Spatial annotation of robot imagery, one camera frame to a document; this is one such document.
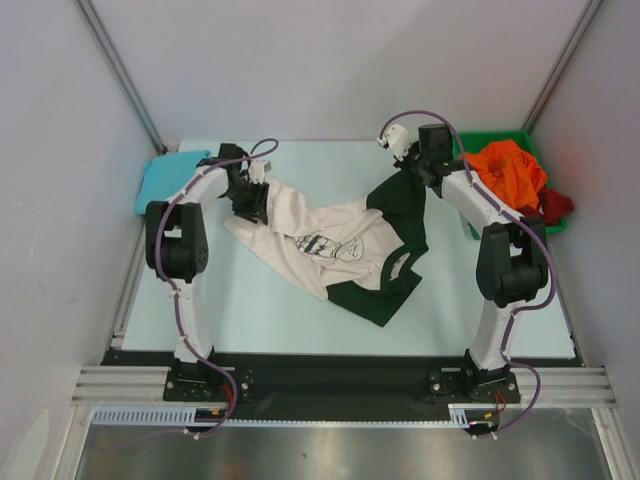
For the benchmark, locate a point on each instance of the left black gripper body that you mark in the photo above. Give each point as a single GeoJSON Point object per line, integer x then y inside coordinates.
{"type": "Point", "coordinates": [246, 197]}

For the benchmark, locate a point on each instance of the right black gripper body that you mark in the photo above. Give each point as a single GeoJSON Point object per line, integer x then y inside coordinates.
{"type": "Point", "coordinates": [409, 163]}

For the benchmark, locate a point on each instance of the orange t-shirt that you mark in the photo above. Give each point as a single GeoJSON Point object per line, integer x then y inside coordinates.
{"type": "Point", "coordinates": [511, 173]}

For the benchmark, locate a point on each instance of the white and green t-shirt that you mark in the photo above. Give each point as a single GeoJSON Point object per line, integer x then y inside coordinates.
{"type": "Point", "coordinates": [357, 255]}

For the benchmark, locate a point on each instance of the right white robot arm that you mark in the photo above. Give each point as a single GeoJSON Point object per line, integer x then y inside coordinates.
{"type": "Point", "coordinates": [512, 264]}

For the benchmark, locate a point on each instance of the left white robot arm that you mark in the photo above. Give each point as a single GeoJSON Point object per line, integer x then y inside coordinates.
{"type": "Point", "coordinates": [177, 248]}

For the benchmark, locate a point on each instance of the green plastic bin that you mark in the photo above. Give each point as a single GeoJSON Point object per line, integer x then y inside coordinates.
{"type": "Point", "coordinates": [474, 142]}

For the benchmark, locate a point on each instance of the folded teal t-shirt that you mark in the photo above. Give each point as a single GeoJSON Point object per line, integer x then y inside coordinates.
{"type": "Point", "coordinates": [165, 175]}

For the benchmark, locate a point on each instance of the red t-shirt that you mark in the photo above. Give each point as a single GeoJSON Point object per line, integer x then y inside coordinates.
{"type": "Point", "coordinates": [553, 206]}

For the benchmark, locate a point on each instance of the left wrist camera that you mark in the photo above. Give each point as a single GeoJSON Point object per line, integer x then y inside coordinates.
{"type": "Point", "coordinates": [257, 171]}

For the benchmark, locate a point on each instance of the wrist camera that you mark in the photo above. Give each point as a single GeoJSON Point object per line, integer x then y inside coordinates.
{"type": "Point", "coordinates": [257, 171]}
{"type": "Point", "coordinates": [398, 139]}

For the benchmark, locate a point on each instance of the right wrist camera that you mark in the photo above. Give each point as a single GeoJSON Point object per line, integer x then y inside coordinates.
{"type": "Point", "coordinates": [398, 139]}

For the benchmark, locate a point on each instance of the right aluminium corner post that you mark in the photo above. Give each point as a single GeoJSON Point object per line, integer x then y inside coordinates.
{"type": "Point", "coordinates": [577, 36]}

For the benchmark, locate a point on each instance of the aluminium corner post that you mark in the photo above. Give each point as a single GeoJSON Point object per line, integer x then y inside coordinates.
{"type": "Point", "coordinates": [577, 36]}
{"type": "Point", "coordinates": [113, 59]}

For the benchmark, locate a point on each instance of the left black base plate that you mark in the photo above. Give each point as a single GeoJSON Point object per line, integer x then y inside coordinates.
{"type": "Point", "coordinates": [199, 383]}

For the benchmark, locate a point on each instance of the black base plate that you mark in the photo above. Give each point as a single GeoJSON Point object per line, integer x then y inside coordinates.
{"type": "Point", "coordinates": [199, 383]}
{"type": "Point", "coordinates": [467, 386]}

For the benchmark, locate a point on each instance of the left aluminium side rail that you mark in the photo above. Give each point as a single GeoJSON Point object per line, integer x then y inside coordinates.
{"type": "Point", "coordinates": [128, 290]}

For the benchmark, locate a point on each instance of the aluminium side rail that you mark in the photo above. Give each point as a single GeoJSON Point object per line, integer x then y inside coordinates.
{"type": "Point", "coordinates": [128, 290]}
{"type": "Point", "coordinates": [566, 307]}

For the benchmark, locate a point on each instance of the right aluminium side rail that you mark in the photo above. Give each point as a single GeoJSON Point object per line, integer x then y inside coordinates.
{"type": "Point", "coordinates": [566, 307]}

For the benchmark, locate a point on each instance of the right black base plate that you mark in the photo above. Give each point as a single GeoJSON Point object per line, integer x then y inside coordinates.
{"type": "Point", "coordinates": [467, 386]}

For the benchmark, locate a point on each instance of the slotted cable duct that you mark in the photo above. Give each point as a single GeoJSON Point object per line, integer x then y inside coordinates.
{"type": "Point", "coordinates": [191, 417]}

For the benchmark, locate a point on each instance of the left aluminium corner post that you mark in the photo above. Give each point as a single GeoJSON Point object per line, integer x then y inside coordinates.
{"type": "Point", "coordinates": [113, 59]}

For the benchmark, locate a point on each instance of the aluminium front rail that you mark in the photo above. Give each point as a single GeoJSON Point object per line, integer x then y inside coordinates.
{"type": "Point", "coordinates": [548, 388]}

